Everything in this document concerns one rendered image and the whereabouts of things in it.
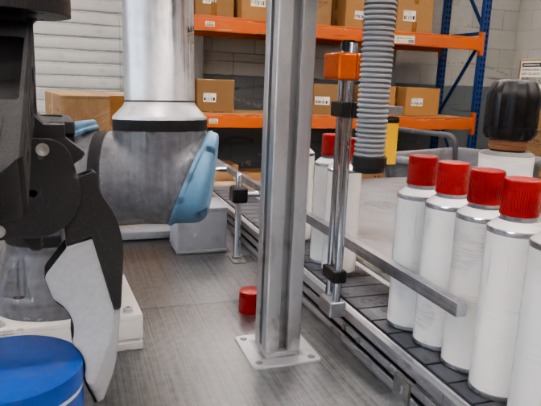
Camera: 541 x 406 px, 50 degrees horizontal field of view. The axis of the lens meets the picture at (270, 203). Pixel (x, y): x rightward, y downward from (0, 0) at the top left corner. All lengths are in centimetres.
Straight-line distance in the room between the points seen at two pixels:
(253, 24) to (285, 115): 385
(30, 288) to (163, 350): 17
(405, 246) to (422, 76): 559
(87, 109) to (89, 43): 374
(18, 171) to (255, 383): 51
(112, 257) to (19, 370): 7
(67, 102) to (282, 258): 65
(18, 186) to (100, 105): 101
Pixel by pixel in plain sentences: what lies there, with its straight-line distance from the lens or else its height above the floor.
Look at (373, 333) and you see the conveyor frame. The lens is 70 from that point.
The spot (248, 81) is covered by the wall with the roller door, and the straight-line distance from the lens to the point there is 535.
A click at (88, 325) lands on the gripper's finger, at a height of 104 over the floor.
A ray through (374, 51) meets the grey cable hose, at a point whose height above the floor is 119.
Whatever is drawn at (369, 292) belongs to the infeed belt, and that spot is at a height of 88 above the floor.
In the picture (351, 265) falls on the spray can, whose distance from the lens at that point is 87.
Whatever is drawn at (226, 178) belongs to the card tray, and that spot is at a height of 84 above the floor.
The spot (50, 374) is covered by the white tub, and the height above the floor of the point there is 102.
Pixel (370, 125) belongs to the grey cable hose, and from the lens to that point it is 57.
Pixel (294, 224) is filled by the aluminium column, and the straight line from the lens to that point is 67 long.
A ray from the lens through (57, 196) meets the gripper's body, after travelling 28.
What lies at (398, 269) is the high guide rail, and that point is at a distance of 66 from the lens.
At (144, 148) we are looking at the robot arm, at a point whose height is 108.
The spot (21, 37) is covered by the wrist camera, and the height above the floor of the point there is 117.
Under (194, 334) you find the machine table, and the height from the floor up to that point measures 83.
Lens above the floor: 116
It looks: 12 degrees down
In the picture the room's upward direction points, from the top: 2 degrees clockwise
